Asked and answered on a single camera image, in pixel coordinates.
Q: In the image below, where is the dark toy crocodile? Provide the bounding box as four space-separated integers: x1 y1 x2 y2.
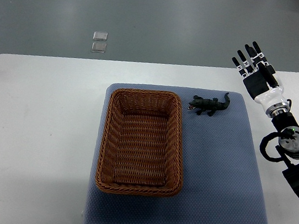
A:
188 92 230 117

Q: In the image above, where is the brown wicker basket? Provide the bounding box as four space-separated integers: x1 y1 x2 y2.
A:
95 88 183 197

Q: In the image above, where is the blue grey foam mat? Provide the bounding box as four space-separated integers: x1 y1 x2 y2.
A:
83 92 268 224

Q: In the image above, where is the upper metal floor plate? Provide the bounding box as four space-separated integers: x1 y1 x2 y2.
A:
93 31 108 41

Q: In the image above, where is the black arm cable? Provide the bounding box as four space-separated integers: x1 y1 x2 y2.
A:
257 130 289 163

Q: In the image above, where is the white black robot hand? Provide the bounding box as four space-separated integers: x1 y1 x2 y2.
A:
232 42 287 116

